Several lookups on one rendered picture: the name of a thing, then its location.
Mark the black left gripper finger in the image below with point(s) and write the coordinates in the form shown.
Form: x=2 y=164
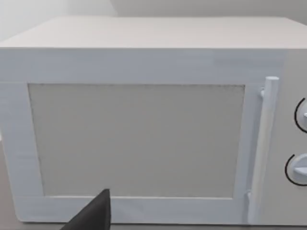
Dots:
x=96 y=213

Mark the pale microwave oven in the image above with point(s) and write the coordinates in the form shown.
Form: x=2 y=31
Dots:
x=153 y=33

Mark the pale microwave knob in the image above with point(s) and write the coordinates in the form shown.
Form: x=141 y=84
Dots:
x=298 y=169
x=304 y=115

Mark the pale microwave door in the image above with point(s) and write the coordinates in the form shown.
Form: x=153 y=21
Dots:
x=136 y=141

